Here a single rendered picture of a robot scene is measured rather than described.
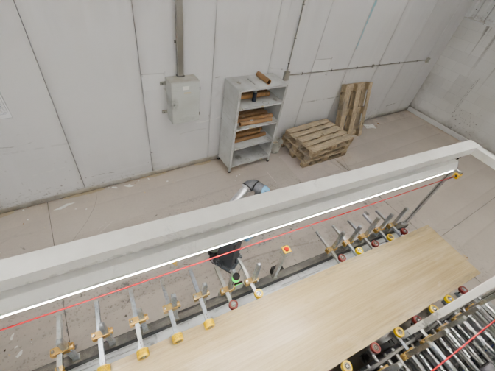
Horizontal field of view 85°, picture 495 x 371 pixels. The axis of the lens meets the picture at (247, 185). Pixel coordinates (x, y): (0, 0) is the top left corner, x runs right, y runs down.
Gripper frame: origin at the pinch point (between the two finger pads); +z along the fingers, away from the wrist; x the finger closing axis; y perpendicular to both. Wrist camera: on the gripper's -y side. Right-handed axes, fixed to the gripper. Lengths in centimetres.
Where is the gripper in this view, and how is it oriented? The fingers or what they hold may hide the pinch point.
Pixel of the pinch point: (213, 261)
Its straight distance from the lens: 275.3
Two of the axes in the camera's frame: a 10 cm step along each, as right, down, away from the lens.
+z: -1.5, 7.1, 6.9
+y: -4.3, -6.7, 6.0
